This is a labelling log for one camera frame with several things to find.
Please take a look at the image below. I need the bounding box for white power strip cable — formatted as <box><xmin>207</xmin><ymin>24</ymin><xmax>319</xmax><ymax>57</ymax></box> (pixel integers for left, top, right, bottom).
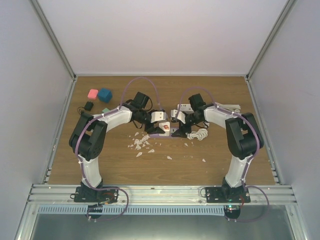
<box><xmin>219</xmin><ymin>102</ymin><xmax>241</xmax><ymax>112</ymax></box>

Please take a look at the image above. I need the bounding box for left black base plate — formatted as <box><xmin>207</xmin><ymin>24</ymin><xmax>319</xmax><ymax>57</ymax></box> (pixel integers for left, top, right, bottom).
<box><xmin>70</xmin><ymin>185</ymin><xmax>119</xmax><ymax>204</ymax></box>

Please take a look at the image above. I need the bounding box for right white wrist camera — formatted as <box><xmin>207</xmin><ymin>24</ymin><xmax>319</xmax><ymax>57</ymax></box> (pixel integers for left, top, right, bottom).
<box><xmin>170</xmin><ymin>109</ymin><xmax>186</xmax><ymax>124</ymax></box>

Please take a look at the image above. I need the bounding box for black plug adapter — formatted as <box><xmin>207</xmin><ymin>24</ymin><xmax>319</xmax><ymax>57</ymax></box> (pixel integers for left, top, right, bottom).
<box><xmin>83</xmin><ymin>101</ymin><xmax>94</xmax><ymax>112</ymax></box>

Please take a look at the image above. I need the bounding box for left aluminium corner post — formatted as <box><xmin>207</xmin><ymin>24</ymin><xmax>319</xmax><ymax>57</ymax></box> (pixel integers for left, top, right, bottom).
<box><xmin>29</xmin><ymin>0</ymin><xmax>77</xmax><ymax>81</ymax></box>

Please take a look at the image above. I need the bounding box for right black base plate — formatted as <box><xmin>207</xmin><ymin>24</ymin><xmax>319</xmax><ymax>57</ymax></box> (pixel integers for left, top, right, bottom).
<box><xmin>200</xmin><ymin>184</ymin><xmax>251</xmax><ymax>204</ymax></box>

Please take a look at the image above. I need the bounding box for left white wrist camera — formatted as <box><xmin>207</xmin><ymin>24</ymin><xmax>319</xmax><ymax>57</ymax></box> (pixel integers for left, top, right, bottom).
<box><xmin>150</xmin><ymin>111</ymin><xmax>168</xmax><ymax>123</ymax></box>

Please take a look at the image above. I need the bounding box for blue cube plug adapter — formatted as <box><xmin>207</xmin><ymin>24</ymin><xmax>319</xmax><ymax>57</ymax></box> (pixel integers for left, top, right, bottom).
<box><xmin>97</xmin><ymin>88</ymin><xmax>113</xmax><ymax>103</ymax></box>

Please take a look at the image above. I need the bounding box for white cartoon cube adapter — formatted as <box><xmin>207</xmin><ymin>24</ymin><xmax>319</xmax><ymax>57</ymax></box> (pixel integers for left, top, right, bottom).
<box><xmin>159</xmin><ymin>121</ymin><xmax>171</xmax><ymax>137</ymax></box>

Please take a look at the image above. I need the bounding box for green cube adapter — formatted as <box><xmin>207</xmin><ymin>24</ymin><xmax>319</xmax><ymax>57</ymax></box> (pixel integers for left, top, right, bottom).
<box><xmin>102</xmin><ymin>107</ymin><xmax>110</xmax><ymax>113</ymax></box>

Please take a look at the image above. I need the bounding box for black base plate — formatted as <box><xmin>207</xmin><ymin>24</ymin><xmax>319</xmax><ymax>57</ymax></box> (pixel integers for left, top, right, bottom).
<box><xmin>200</xmin><ymin>184</ymin><xmax>251</xmax><ymax>204</ymax></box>
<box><xmin>70</xmin><ymin>185</ymin><xmax>119</xmax><ymax>204</ymax></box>

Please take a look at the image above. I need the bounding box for purple power strip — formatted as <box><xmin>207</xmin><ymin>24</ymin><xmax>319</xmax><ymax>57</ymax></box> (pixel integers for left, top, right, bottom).
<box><xmin>149</xmin><ymin>127</ymin><xmax>178</xmax><ymax>138</ymax></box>

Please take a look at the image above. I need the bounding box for right aluminium corner post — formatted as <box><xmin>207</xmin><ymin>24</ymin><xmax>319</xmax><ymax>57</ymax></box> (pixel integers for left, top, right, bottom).
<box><xmin>245</xmin><ymin>0</ymin><xmax>297</xmax><ymax>82</ymax></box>

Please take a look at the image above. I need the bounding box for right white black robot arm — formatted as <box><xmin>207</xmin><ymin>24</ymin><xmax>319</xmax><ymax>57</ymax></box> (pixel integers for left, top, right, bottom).
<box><xmin>170</xmin><ymin>93</ymin><xmax>264</xmax><ymax>203</ymax></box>

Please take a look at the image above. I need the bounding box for aluminium corner post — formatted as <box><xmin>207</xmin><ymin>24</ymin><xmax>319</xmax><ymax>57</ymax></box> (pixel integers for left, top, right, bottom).
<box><xmin>29</xmin><ymin>0</ymin><xmax>77</xmax><ymax>81</ymax></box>
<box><xmin>245</xmin><ymin>0</ymin><xmax>297</xmax><ymax>82</ymax></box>

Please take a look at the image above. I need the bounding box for pink cube plug adapter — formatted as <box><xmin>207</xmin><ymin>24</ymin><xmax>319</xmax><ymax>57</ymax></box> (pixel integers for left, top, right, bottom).
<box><xmin>87</xmin><ymin>89</ymin><xmax>99</xmax><ymax>100</ymax></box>

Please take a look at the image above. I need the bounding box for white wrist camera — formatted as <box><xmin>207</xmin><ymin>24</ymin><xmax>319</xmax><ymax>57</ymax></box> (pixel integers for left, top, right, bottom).
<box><xmin>150</xmin><ymin>111</ymin><xmax>168</xmax><ymax>123</ymax></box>
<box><xmin>170</xmin><ymin>109</ymin><xmax>186</xmax><ymax>124</ymax></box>

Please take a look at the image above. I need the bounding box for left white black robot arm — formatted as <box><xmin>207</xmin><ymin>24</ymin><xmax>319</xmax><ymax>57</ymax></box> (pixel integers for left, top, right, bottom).
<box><xmin>69</xmin><ymin>92</ymin><xmax>168</xmax><ymax>202</ymax></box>

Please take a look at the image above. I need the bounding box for aluminium front rail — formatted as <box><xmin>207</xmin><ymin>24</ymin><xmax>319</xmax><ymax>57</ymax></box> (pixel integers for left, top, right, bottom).
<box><xmin>27</xmin><ymin>184</ymin><xmax>297</xmax><ymax>206</ymax></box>

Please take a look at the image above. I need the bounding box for white USB power strip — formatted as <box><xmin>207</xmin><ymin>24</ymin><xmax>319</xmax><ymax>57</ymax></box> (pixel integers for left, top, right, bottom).
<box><xmin>177</xmin><ymin>104</ymin><xmax>193</xmax><ymax>112</ymax></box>

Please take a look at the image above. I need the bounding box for grey slotted cable duct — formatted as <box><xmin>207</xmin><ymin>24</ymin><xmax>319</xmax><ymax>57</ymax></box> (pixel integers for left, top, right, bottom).
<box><xmin>38</xmin><ymin>204</ymin><xmax>225</xmax><ymax>216</ymax></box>

